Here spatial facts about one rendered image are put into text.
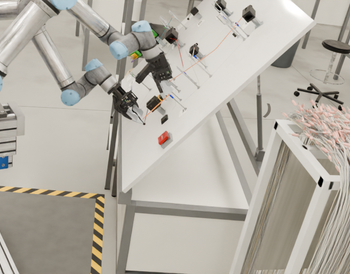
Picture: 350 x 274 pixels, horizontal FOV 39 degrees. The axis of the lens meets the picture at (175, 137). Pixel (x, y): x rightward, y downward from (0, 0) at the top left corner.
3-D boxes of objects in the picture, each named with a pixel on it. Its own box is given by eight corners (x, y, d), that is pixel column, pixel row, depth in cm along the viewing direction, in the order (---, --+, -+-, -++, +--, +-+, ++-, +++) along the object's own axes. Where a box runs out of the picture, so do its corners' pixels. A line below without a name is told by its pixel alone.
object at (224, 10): (234, 4, 251) (222, -9, 248) (232, 15, 243) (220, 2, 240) (227, 9, 254) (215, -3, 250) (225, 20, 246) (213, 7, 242)
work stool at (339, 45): (336, 95, 605) (355, 41, 572) (344, 115, 554) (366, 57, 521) (291, 86, 606) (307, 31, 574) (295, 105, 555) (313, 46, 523)
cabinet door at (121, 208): (114, 266, 237) (125, 199, 218) (116, 197, 284) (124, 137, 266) (120, 266, 237) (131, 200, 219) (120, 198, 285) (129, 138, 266)
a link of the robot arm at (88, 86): (64, 92, 227) (79, 76, 222) (75, 83, 237) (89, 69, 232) (77, 104, 228) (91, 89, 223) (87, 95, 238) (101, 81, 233)
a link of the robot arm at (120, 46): (107, 54, 213) (128, 42, 217) (120, 64, 206) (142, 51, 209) (101, 38, 208) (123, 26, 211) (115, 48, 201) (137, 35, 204)
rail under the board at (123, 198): (117, 204, 214) (119, 192, 211) (118, 90, 316) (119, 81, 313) (130, 205, 215) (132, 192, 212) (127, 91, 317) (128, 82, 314)
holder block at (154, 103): (152, 108, 230) (145, 103, 229) (161, 100, 228) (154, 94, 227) (152, 112, 227) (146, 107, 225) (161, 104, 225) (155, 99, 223)
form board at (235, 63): (123, 82, 314) (121, 80, 313) (246, -38, 285) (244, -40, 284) (125, 193, 212) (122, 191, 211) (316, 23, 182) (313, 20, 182)
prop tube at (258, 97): (257, 157, 227) (256, 95, 211) (256, 154, 229) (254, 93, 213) (264, 156, 227) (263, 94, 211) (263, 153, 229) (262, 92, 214)
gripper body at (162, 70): (173, 79, 218) (163, 55, 212) (154, 86, 219) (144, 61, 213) (172, 72, 224) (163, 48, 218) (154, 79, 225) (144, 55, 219)
